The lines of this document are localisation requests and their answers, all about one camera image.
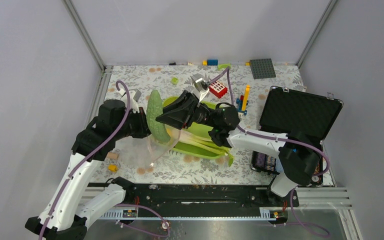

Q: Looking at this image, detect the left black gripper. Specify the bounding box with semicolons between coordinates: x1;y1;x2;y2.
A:
113;106;158;140

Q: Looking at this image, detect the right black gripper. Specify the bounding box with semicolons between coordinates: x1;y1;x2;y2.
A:
154;90;219;130

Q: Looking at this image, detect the clear zip top bag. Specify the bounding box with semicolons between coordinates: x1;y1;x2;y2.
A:
113;126;181;169

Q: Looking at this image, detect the green toy cucumber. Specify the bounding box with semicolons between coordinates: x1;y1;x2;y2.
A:
146;90;172;145

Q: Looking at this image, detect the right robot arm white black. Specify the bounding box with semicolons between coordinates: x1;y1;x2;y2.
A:
151;90;325;206

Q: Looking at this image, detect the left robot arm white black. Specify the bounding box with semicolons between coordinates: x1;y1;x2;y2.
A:
24;99;151;240

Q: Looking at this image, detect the green plastic tray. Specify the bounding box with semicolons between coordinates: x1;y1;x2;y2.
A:
162;96;234;161

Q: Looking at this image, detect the white green toy leek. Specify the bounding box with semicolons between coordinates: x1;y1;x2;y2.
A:
178;130;235;167

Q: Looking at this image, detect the small green brick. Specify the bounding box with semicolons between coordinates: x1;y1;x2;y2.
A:
170;77;179;85

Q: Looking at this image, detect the tan wooden cylinder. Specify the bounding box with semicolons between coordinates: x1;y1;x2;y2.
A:
106;152;119;160

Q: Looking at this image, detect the red white window brick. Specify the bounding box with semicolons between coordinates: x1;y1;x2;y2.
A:
209;81;228;99

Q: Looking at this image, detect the small yellow brick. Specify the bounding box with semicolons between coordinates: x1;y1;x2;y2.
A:
107;164;118;173

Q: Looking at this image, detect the blue yellow brick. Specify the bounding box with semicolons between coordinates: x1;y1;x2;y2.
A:
202;59;219;66

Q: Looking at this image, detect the green arch brick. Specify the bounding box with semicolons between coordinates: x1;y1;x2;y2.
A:
217;63;232;71

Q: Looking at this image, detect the yellow blue brick tower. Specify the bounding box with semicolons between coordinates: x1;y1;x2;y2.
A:
236;85;251;116

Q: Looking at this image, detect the floral table mat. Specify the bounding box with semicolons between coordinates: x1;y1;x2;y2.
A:
91;65;306;185

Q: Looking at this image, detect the grey brick baseplate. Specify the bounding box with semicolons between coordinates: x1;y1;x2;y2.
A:
249;58;276;79

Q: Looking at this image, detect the black poker chip case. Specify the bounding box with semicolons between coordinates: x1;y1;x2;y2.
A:
251;86;344;175

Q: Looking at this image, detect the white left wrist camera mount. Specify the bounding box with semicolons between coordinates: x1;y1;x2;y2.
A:
118;88;142;111

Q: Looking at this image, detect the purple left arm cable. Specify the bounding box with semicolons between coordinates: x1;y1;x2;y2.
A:
37;80;132;240

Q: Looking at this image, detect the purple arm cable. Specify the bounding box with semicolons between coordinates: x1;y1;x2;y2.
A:
37;80;132;240
206;66;331;176

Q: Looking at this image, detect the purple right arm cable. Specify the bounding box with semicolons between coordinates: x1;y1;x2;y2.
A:
206;66;331;176

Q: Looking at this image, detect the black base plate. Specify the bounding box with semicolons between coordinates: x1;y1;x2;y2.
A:
123;181;300;219

